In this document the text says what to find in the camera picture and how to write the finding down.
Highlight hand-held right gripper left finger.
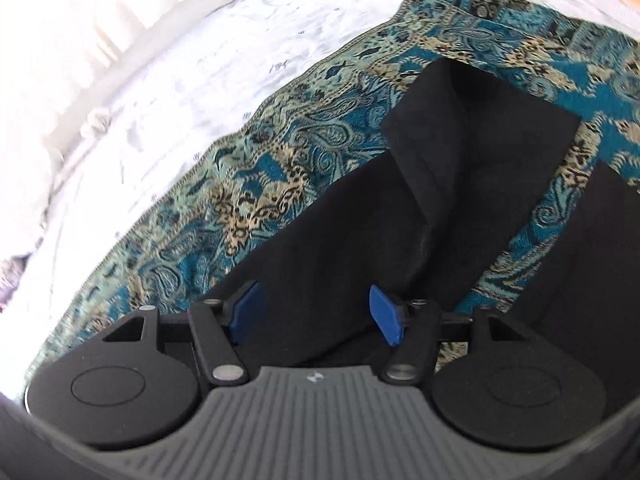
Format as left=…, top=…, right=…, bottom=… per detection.
left=102, top=282, right=266, bottom=387

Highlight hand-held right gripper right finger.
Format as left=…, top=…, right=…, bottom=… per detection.
left=369, top=285, right=531, bottom=385

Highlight black pants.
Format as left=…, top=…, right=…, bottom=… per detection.
left=200, top=57, right=640, bottom=411

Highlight teal paisley patterned blanket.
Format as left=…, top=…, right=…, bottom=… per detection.
left=25, top=0, right=640, bottom=401

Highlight purple floral pillow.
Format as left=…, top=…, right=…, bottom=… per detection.
left=0, top=255, right=31, bottom=313

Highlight plain white pillow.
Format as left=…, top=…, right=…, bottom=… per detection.
left=0, top=125, right=71, bottom=266

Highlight white bed sheet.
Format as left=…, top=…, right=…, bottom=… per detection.
left=10, top=0, right=640, bottom=311

